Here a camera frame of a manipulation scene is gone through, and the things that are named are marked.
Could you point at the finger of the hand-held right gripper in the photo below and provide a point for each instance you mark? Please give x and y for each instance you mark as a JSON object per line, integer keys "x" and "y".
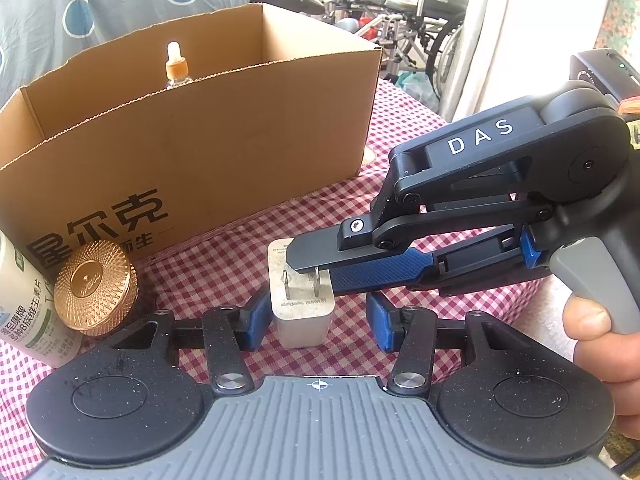
{"x": 470, "y": 265}
{"x": 380, "y": 272}

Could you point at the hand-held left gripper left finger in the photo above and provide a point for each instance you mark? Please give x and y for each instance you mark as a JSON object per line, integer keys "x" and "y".
{"x": 257, "y": 320}

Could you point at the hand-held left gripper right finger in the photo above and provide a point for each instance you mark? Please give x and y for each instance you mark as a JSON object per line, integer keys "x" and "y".
{"x": 382, "y": 322}

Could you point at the white plug charger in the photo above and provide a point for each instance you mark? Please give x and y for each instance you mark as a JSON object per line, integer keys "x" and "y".
{"x": 302, "y": 315}

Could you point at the brown cardboard box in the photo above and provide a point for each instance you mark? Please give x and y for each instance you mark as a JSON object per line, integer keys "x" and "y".
{"x": 225, "y": 160}

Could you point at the green dropper bottle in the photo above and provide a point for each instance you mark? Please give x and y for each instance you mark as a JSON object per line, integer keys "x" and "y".
{"x": 178, "y": 67}

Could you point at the person's right hand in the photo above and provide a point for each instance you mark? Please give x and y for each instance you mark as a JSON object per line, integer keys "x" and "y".
{"x": 625, "y": 360}

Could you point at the purple checkered tablecloth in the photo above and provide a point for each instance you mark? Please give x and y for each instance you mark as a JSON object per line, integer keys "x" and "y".
{"x": 225, "y": 270}

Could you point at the floral patterned cloth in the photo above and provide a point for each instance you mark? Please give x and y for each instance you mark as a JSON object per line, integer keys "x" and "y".
{"x": 620, "y": 5}

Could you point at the gold lid cosmetic jar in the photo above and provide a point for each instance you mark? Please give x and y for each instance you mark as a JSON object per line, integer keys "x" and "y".
{"x": 95, "y": 280}

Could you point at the pale blue plastic bag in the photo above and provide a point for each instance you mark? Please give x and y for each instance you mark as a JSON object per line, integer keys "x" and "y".
{"x": 415, "y": 87}

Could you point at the white pill bottle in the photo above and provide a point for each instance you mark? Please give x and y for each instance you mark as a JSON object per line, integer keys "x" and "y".
{"x": 35, "y": 320}

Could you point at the black cushion pad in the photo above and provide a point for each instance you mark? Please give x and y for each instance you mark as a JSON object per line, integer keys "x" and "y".
{"x": 295, "y": 0}

